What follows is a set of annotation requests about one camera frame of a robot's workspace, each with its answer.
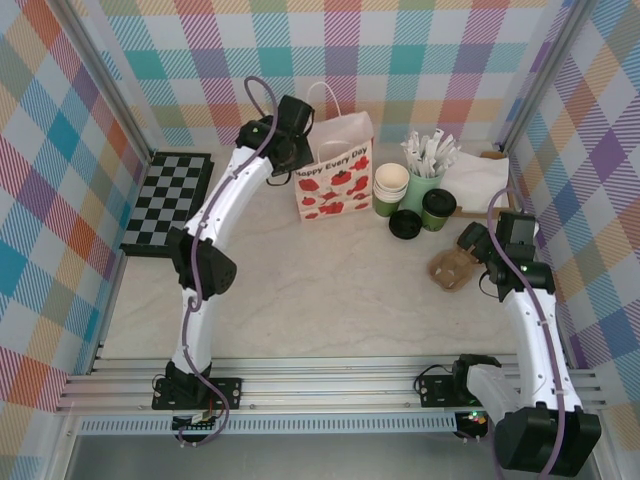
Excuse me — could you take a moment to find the white red printed paper bag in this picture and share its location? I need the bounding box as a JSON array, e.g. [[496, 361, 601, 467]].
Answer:
[[292, 82, 376, 224]]

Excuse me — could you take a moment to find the aluminium mounting rail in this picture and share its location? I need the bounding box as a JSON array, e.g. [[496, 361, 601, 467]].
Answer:
[[54, 354, 609, 414]]

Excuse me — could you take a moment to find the slotted grey cable duct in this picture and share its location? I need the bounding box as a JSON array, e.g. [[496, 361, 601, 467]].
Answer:
[[77, 418, 459, 435]]

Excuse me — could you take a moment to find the black plastic cup lid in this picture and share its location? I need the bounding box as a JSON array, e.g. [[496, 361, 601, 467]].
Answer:
[[422, 188, 457, 214]]

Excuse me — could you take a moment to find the right aluminium frame post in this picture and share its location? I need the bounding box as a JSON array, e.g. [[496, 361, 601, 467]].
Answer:
[[497, 0, 591, 154]]

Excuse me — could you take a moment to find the left aluminium frame post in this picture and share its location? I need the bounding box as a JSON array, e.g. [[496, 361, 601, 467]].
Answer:
[[59, 0, 154, 169]]

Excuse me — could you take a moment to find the brown cardboard napkin box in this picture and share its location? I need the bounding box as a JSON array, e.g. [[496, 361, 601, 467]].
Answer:
[[452, 151, 516, 219]]

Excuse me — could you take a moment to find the grey metal front panel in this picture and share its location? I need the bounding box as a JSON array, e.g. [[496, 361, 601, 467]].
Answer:
[[64, 434, 601, 480]]

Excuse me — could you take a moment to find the black grey chessboard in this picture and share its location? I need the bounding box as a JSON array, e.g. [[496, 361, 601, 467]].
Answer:
[[119, 152, 215, 259]]

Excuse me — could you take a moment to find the brown cardboard cup carrier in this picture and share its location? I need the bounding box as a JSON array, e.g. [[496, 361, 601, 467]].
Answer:
[[425, 247, 484, 291]]

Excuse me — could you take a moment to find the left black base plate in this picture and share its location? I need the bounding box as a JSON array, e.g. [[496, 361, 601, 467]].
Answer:
[[151, 377, 244, 411]]

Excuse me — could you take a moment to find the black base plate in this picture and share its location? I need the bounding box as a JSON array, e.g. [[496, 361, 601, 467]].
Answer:
[[417, 374, 511, 409], [151, 377, 244, 411]]

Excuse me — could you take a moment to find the green paper coffee cup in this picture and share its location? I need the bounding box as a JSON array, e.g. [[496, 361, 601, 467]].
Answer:
[[421, 204, 454, 234]]

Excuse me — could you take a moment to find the mint green holder cup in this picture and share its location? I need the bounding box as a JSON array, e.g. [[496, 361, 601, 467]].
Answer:
[[402, 164, 444, 214]]

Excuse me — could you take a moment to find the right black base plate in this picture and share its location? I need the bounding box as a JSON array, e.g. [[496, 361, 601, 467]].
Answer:
[[417, 374, 511, 409]]

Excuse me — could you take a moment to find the black board with lit LEDs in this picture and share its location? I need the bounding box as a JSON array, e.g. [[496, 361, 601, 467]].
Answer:
[[457, 408, 491, 440]]

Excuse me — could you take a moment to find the aluminium frame post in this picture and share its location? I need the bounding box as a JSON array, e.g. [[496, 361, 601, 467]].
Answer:
[[59, 0, 154, 169], [497, 0, 591, 154]]

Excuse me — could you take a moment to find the right gripper thin black cable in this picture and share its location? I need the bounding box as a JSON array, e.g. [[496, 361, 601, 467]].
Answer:
[[478, 268, 502, 302]]

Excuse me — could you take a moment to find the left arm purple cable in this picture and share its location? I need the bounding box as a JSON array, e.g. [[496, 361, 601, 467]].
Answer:
[[172, 76, 279, 447]]

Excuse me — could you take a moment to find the stack of green paper cups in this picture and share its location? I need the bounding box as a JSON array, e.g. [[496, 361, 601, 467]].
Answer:
[[373, 162, 411, 219]]

